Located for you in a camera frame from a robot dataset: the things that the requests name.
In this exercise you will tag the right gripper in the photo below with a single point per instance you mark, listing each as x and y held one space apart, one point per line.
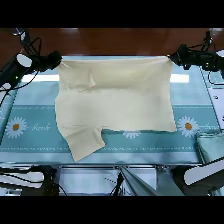
186 57

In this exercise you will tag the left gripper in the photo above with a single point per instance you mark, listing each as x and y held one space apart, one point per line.
51 60

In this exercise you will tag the cream T-shirt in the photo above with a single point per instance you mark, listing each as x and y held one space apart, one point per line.
116 96

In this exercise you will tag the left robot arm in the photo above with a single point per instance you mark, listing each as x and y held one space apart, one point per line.
15 68

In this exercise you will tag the pale green garment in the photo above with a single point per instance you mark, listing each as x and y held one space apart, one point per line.
211 145

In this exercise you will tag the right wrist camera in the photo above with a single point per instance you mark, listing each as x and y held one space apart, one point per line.
208 38

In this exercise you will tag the silver frame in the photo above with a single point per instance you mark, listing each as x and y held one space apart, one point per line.
143 183

